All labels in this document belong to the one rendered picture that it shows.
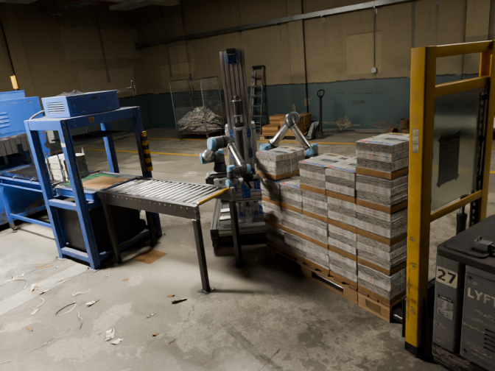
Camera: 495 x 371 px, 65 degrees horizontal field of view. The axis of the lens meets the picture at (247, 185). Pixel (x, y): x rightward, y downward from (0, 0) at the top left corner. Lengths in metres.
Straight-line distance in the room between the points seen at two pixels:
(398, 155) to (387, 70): 7.30
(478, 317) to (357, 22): 8.40
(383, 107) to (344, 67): 1.37
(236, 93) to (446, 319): 2.83
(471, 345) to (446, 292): 0.30
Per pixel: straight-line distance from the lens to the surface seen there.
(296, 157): 3.67
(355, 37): 10.13
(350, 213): 2.97
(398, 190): 2.75
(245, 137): 4.19
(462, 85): 2.54
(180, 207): 3.35
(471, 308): 2.48
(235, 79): 4.20
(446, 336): 2.67
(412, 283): 2.58
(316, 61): 10.52
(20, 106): 6.44
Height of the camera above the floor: 1.84
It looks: 17 degrees down
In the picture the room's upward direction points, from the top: 6 degrees counter-clockwise
